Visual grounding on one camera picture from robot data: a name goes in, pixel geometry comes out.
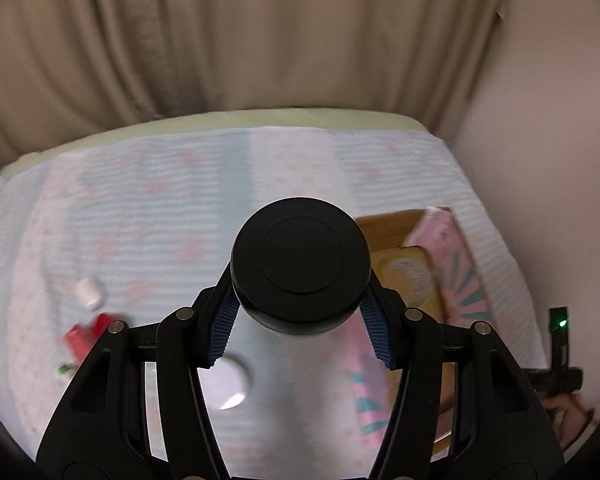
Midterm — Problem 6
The red box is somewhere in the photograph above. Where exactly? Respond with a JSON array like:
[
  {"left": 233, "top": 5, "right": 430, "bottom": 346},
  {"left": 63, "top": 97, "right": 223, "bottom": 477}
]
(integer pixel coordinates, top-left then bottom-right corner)
[{"left": 62, "top": 312, "right": 126, "bottom": 361}]

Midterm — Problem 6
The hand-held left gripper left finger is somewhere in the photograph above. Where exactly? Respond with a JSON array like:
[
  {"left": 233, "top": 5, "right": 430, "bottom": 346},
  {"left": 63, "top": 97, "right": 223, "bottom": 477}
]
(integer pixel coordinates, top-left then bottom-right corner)
[{"left": 36, "top": 260, "right": 242, "bottom": 480}]

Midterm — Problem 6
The person's right hand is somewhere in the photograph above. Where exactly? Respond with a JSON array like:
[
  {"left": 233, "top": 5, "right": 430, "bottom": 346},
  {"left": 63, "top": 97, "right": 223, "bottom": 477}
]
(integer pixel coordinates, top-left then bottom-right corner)
[{"left": 542, "top": 391, "right": 600, "bottom": 453}]

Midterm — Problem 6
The black round jar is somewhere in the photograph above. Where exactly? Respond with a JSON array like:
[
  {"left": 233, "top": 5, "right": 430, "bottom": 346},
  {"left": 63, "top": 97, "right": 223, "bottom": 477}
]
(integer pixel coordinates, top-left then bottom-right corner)
[{"left": 230, "top": 197, "right": 372, "bottom": 338}]

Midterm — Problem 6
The pale green mattress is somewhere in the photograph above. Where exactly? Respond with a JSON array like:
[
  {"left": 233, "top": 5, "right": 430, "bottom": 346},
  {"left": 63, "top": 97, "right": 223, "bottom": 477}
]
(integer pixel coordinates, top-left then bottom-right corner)
[{"left": 0, "top": 107, "right": 443, "bottom": 181}]

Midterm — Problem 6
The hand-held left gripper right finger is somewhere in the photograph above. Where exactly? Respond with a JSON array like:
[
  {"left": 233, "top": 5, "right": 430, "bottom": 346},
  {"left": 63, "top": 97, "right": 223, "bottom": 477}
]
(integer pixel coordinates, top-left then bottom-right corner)
[{"left": 359, "top": 272, "right": 566, "bottom": 480}]

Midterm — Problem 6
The small white plastic piece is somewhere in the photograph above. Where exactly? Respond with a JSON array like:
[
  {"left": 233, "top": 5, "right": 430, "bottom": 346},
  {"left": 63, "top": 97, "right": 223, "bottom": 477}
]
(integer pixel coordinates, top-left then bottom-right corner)
[{"left": 75, "top": 277, "right": 106, "bottom": 311}]

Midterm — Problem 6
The white bottle with round cap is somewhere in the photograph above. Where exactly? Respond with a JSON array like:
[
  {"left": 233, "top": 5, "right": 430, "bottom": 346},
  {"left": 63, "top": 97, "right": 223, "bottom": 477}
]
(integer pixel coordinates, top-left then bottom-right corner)
[{"left": 207, "top": 355, "right": 253, "bottom": 411}]

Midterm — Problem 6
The beige curtain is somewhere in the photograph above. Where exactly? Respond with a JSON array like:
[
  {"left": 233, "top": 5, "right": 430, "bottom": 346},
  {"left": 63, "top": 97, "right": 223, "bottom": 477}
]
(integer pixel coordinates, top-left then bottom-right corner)
[{"left": 0, "top": 0, "right": 512, "bottom": 163}]

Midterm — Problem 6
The brown cardboard box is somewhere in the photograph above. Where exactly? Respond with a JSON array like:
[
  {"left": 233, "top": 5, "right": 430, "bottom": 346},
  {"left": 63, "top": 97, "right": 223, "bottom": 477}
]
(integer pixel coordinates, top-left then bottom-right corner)
[{"left": 355, "top": 206, "right": 496, "bottom": 461}]

